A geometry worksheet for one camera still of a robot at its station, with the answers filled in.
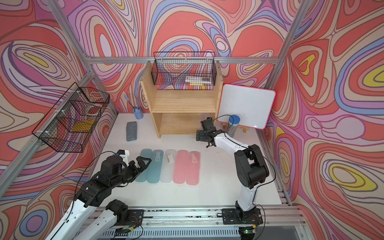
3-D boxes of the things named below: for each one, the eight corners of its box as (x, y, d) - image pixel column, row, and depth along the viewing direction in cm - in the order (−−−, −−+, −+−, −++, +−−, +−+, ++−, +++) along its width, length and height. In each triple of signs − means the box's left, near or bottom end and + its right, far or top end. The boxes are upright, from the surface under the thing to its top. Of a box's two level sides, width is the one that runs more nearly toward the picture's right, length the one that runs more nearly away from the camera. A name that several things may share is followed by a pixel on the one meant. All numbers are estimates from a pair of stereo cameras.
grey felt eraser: (126, 141, 104) (125, 139, 102) (127, 124, 115) (126, 122, 113) (136, 140, 105) (135, 137, 103) (136, 122, 116) (135, 120, 114)
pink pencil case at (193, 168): (185, 184, 86) (185, 183, 84) (189, 152, 100) (189, 150, 98) (198, 185, 86) (198, 184, 84) (200, 153, 99) (200, 151, 98)
